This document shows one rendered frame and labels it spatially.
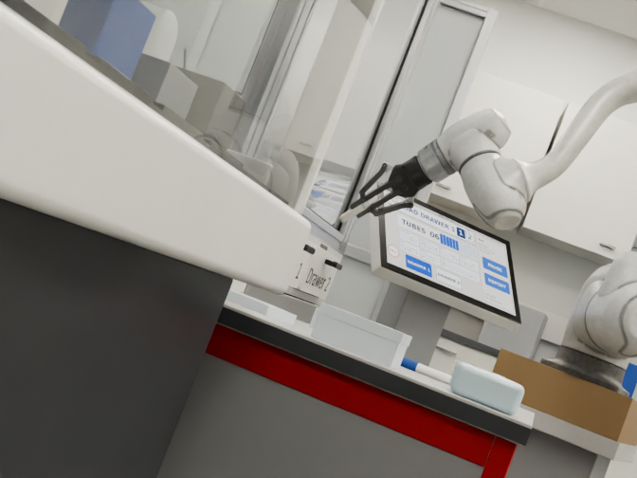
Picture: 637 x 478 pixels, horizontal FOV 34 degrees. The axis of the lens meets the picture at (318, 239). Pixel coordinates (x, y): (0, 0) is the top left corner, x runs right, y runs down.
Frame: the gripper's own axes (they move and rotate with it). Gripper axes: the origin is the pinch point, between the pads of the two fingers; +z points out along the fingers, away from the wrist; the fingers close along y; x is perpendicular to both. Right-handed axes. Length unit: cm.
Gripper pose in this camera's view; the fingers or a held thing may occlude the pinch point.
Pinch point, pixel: (354, 211)
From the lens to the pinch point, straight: 246.5
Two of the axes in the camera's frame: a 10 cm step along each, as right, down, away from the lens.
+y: -5.5, -8.2, -1.4
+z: -8.1, 4.9, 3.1
